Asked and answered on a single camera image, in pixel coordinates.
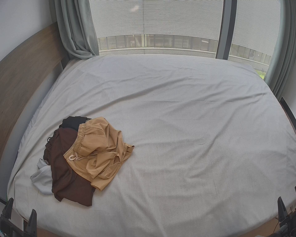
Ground pale grey garment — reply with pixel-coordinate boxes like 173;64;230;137
30;158;53;195

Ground bed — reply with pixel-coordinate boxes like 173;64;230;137
0;22;296;237

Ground brown garment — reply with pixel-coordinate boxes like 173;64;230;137
43;127;96;207

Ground black garment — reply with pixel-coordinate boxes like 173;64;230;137
59;116;92;131

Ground tan shorts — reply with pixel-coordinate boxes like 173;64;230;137
64;117;135;191

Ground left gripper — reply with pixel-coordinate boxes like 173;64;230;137
0;197;38;237

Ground grey-green curtain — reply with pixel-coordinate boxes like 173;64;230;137
264;0;296;100
54;0;100;59

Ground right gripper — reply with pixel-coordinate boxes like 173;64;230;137
277;197;296;237

